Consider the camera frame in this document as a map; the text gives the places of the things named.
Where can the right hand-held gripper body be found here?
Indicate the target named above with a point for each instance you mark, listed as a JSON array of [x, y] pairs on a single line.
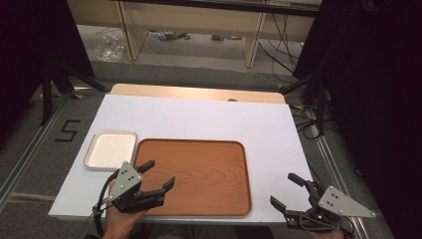
[[331, 205]]

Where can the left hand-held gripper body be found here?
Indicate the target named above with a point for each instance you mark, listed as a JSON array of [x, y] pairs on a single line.
[[125, 179]]

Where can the person's right hand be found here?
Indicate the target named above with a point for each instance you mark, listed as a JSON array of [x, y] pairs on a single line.
[[326, 235]]

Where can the person's left hand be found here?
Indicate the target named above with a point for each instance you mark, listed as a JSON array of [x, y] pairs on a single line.
[[120, 221]]

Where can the white square dish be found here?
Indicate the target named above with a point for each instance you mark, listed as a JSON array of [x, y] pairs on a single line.
[[111, 151]]

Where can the brown wooden tray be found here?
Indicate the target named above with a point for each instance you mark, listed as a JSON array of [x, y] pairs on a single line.
[[205, 179]]

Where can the person's dark lap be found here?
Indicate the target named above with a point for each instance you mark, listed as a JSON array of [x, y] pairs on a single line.
[[205, 232]]

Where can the white table sheet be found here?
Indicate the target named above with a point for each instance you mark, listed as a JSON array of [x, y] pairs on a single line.
[[199, 119]]

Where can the black tripod stand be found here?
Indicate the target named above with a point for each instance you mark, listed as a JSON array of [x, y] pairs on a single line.
[[47, 96], [320, 106]]

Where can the light wooden table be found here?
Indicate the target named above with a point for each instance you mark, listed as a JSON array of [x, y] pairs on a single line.
[[199, 92]]

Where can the black curtain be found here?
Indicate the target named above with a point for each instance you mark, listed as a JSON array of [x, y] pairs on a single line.
[[30, 49], [375, 99]]

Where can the clear plastic bag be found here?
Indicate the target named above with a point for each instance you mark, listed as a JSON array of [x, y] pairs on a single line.
[[107, 49]]

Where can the bluish clutter under desk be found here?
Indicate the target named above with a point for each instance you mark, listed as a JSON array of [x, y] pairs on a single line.
[[167, 35]]

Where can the light wooden desk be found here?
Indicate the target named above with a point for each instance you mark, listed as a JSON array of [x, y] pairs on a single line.
[[185, 16]]

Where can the aluminium floor rail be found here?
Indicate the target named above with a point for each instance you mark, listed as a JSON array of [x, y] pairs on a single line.
[[335, 172], [30, 156]]

